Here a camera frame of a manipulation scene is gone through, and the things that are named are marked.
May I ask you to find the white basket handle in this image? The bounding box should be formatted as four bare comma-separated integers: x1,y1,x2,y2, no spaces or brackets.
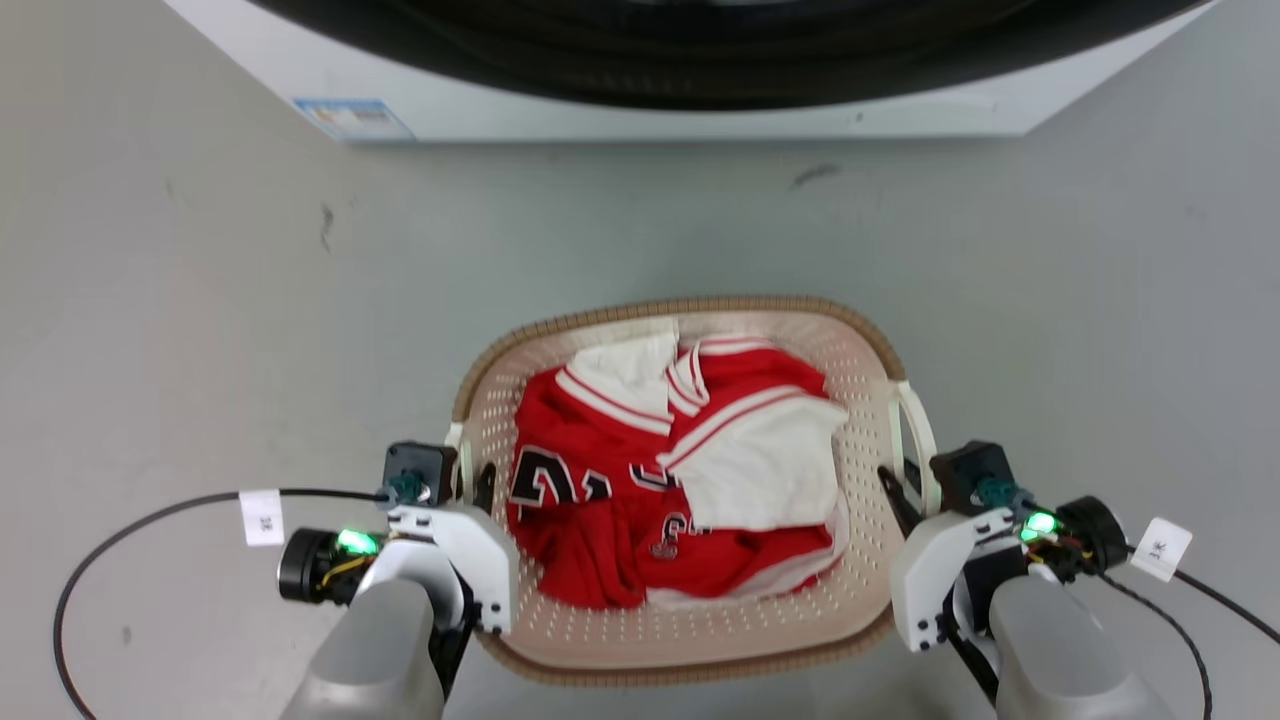
887,379,942,517
444,420,477,503

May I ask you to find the white cable tag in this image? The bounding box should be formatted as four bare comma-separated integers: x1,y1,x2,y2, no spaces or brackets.
1131,516,1194,584
239,489,287,548

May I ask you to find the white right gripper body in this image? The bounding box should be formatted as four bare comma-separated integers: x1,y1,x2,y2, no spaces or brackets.
889,507,1019,654

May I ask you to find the beige perforated laundry basket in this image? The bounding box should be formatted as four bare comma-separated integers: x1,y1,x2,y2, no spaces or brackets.
452,295,909,687

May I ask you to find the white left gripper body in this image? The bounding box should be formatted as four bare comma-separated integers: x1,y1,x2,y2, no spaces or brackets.
385,503,521,637

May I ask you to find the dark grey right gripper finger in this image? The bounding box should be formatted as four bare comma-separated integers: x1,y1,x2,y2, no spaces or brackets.
876,464,926,538

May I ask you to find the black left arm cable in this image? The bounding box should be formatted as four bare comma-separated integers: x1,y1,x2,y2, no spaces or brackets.
53,487,393,720

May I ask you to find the black round washing machine door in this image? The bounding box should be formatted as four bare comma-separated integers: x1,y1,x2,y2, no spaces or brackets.
245,0,1216,112

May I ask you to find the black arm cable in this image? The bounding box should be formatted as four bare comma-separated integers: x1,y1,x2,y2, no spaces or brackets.
53,487,393,720
1092,560,1280,720

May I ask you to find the white washing machine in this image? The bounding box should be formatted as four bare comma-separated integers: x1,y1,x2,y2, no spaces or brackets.
163,0,1223,144

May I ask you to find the blue white sticker label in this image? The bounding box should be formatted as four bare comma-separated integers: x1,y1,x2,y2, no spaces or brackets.
294,98,415,142

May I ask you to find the red white sports jersey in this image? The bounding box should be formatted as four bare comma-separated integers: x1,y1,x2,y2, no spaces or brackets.
506,333,852,612

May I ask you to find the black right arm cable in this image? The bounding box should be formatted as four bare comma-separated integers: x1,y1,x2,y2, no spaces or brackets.
1092,560,1280,720

